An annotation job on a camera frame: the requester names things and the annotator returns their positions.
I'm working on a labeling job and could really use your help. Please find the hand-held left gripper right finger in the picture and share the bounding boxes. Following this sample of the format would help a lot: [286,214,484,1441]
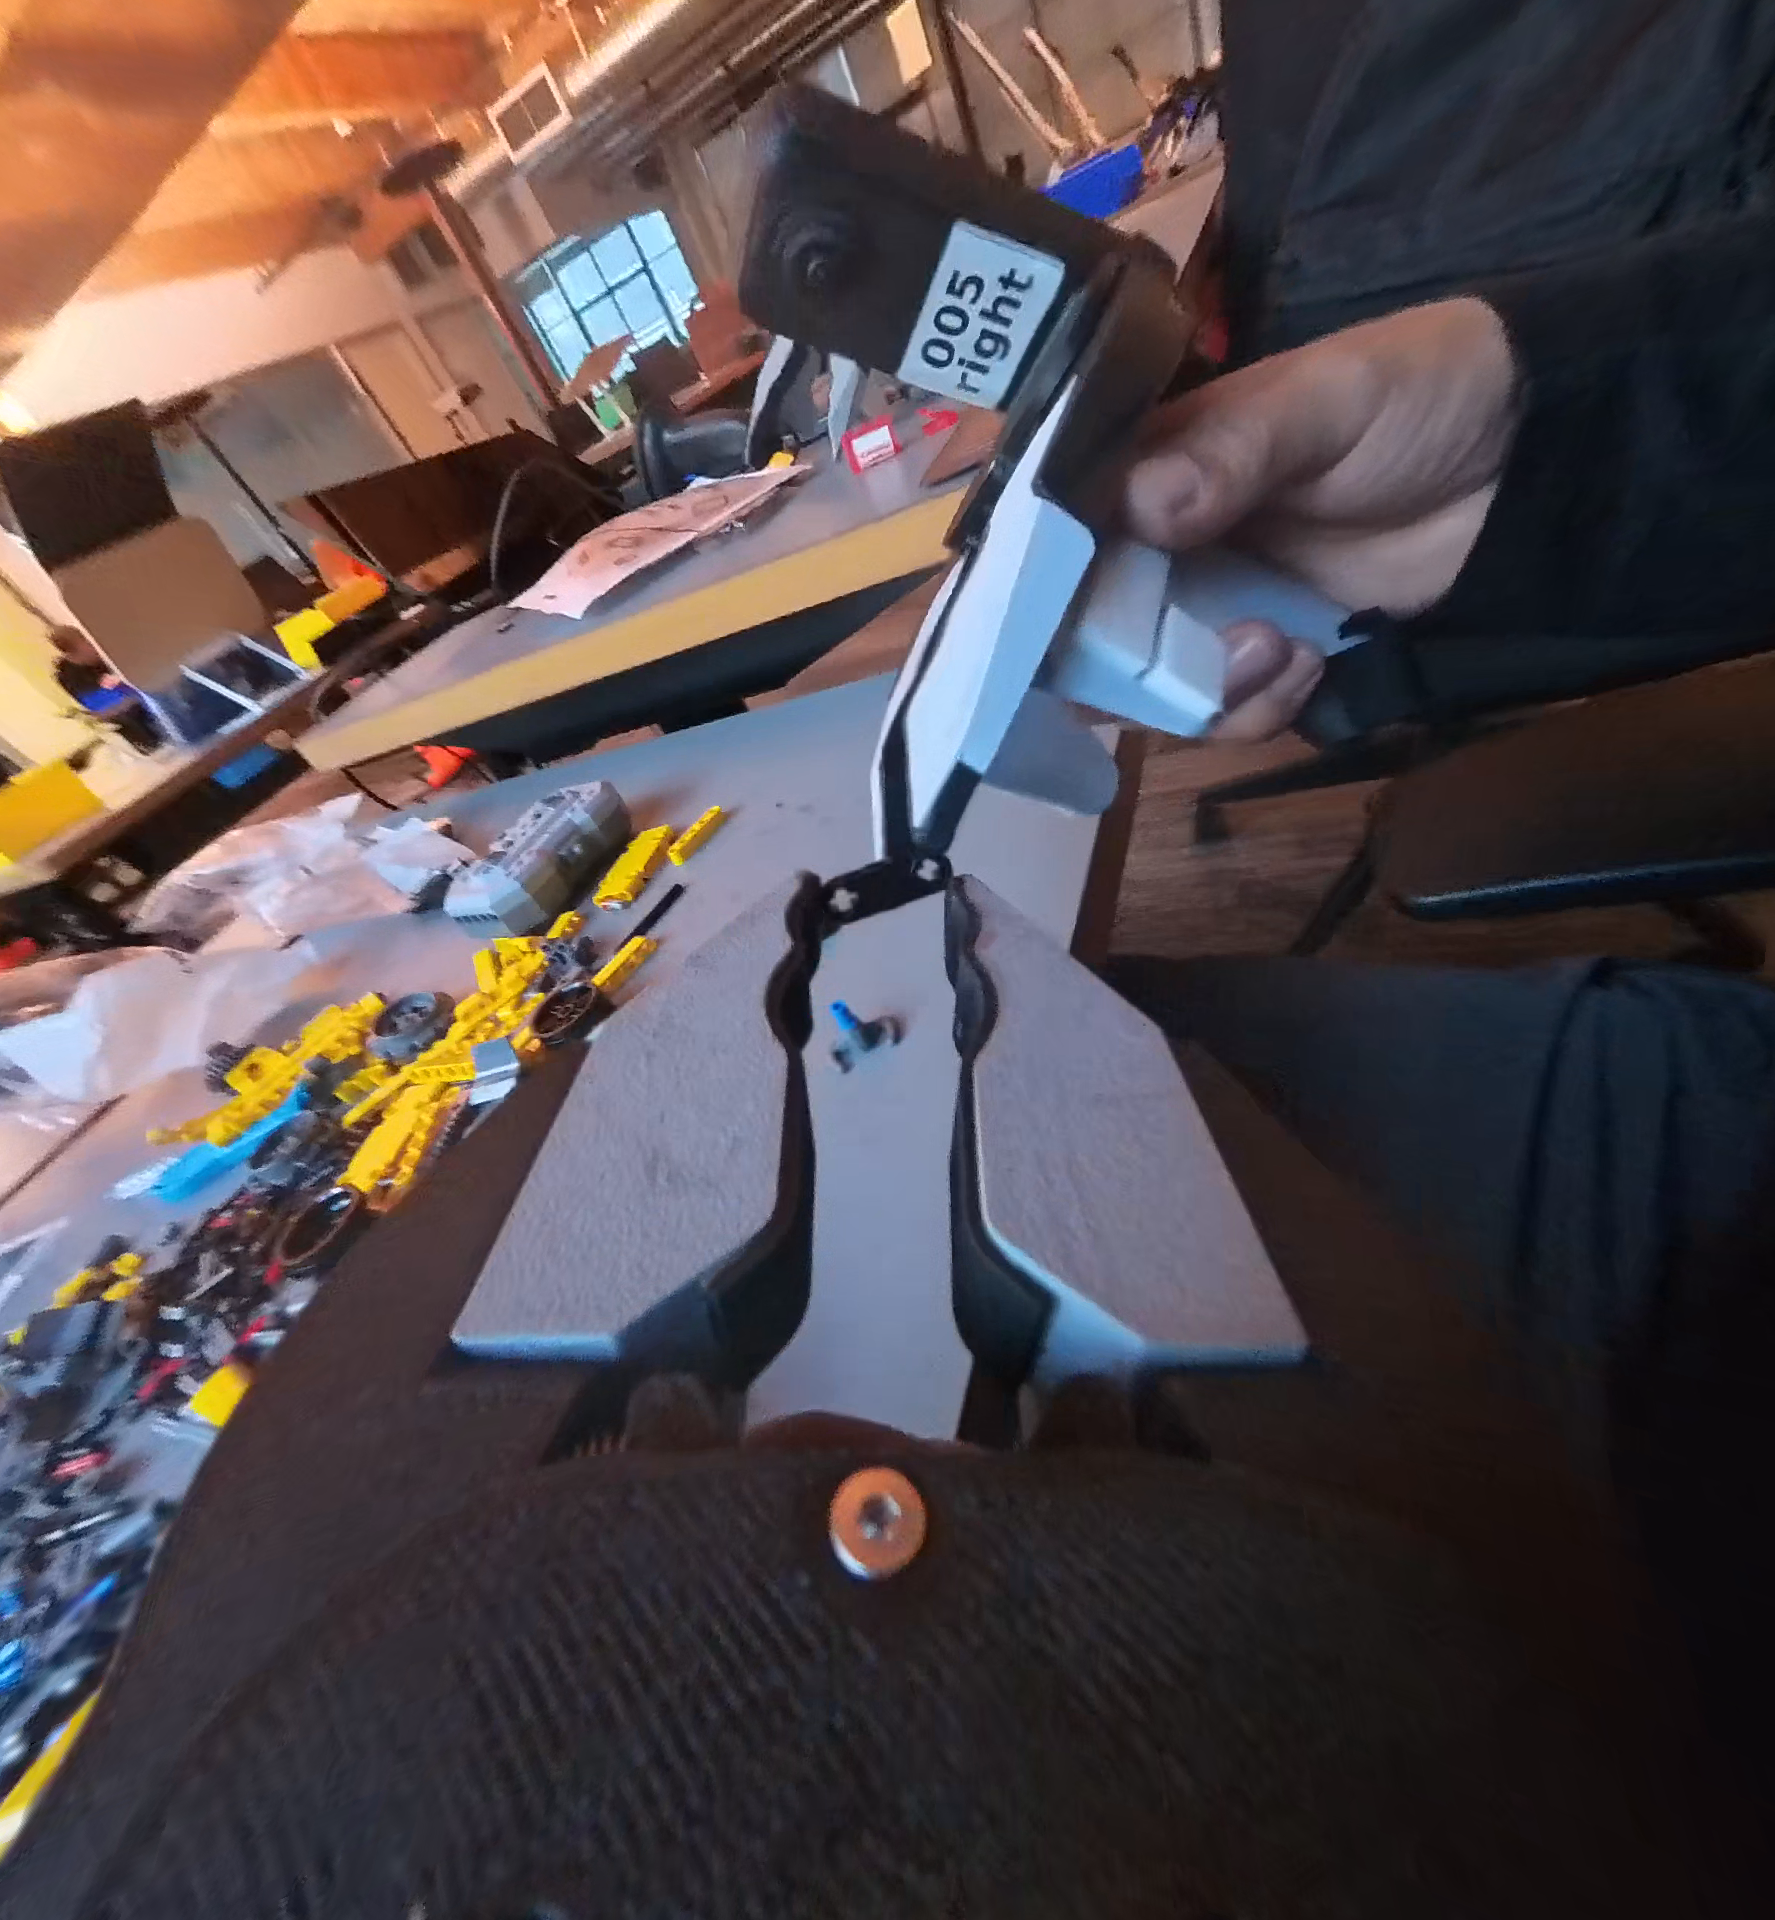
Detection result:
[946,878,1313,1389]

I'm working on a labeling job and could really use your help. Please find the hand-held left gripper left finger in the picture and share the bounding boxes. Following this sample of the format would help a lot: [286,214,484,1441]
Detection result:
[450,873,829,1389]

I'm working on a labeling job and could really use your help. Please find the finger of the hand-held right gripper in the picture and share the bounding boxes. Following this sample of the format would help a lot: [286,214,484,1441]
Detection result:
[911,378,1234,869]
[872,518,982,862]

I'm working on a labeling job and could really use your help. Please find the short black holed beam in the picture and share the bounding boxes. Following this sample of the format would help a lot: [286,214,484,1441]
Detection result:
[811,854,960,938]

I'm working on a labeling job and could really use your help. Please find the grey desk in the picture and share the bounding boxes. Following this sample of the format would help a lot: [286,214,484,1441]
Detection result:
[0,673,1148,1877]

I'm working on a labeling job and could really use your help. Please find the person's right hand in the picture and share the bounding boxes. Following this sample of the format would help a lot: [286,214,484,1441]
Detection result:
[1119,296,1521,740]

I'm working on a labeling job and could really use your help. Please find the black spoked wheel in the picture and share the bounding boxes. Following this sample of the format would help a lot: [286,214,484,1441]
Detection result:
[533,960,615,1048]

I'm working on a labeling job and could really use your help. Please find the yellow edged table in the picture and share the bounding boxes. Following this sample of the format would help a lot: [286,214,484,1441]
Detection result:
[295,436,1016,772]

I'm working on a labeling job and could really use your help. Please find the blue storage bin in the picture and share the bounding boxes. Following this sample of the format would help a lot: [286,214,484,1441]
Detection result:
[1042,142,1148,227]

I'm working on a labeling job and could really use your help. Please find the window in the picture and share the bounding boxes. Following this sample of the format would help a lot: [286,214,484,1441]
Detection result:
[510,210,701,384]

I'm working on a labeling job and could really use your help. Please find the person's leg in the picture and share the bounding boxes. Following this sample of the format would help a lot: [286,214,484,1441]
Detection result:
[1104,960,1775,1504]

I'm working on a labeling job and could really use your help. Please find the printed paper sheet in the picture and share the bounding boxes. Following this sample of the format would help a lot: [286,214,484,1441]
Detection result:
[510,463,815,620]

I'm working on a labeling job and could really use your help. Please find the yellow motor block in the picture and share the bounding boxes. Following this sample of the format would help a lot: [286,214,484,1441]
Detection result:
[593,824,675,911]

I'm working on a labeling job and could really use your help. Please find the grey battery box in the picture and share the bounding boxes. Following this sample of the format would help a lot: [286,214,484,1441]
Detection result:
[445,780,634,925]

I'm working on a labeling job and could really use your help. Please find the light blue panel piece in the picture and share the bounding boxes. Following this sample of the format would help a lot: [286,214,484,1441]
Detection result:
[110,1103,311,1204]

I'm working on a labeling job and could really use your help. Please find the pile of mixed small pieces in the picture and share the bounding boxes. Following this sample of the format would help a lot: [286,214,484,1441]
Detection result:
[0,1177,379,1877]

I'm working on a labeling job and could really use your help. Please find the yellow bin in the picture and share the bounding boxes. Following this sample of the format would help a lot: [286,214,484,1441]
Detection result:
[0,754,112,879]

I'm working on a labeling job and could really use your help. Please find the metal ceiling duct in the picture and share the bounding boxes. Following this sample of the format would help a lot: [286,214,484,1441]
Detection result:
[565,0,963,159]

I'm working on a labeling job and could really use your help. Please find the white wall vent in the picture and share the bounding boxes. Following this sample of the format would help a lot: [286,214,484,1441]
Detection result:
[484,63,577,156]

